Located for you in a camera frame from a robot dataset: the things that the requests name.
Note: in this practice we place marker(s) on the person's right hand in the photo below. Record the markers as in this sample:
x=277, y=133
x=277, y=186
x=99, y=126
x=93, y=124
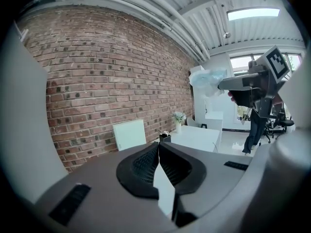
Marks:
x=231, y=96

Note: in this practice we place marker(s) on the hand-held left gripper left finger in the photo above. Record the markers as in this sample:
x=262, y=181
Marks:
x=97, y=203

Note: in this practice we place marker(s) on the black office chair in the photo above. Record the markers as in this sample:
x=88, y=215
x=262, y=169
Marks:
x=281, y=124

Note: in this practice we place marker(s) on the white vase with flowers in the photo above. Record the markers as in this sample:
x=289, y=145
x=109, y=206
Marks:
x=179, y=120

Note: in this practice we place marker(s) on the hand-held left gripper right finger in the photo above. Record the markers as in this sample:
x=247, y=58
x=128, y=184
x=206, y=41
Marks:
x=213, y=178

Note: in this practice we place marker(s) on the white item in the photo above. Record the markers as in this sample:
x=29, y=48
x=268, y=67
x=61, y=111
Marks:
x=206, y=80

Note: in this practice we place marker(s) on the grey armchair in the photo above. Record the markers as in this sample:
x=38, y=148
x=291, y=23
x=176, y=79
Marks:
x=194, y=122

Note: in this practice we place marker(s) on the window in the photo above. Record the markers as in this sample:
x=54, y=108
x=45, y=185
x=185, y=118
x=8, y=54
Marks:
x=240, y=62

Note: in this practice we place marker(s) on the white shelf cabinet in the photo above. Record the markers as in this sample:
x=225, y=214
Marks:
x=211, y=105

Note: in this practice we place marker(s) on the pale green flat box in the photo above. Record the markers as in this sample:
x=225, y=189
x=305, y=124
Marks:
x=130, y=135

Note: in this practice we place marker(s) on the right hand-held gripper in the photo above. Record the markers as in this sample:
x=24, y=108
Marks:
x=264, y=88

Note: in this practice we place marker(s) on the white desk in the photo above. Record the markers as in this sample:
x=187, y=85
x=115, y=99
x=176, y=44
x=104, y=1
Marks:
x=196, y=137

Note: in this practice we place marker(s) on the ceiling light panel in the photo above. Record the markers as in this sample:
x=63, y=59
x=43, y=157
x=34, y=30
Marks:
x=252, y=14

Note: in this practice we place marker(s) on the black pen holder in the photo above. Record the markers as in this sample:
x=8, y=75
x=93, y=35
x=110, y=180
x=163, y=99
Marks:
x=165, y=137

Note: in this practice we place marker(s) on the grey ceiling pipes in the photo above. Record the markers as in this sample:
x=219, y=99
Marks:
x=145, y=6

